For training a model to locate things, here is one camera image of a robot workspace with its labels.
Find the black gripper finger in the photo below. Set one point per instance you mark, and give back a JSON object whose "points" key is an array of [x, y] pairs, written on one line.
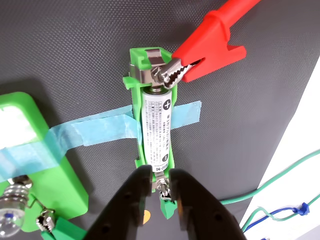
{"points": [[202, 215], [120, 215]]}

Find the red alligator clip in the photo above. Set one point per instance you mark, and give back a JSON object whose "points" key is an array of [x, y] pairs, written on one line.
{"points": [[212, 42]]}

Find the blue masking tape strip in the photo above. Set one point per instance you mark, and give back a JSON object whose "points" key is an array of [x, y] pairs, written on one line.
{"points": [[105, 127], [30, 157]]}

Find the green alligator clip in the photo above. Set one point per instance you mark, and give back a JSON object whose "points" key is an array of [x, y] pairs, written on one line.
{"points": [[62, 230], [167, 210]]}

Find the black textured work mat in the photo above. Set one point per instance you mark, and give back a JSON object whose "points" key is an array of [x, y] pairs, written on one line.
{"points": [[75, 50]]}

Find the light green bulb holder block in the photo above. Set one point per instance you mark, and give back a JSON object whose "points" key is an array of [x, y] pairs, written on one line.
{"points": [[57, 180]]}

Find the white AA battery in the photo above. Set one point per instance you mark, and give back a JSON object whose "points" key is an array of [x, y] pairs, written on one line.
{"points": [[156, 130]]}

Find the small glass light bulb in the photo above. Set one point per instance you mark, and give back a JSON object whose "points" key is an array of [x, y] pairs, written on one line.
{"points": [[10, 212]]}

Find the light green battery holder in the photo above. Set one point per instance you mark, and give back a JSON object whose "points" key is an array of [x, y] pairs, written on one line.
{"points": [[136, 110]]}

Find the yellow lightning marker sticker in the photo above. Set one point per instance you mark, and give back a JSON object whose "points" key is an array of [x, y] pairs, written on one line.
{"points": [[147, 217]]}

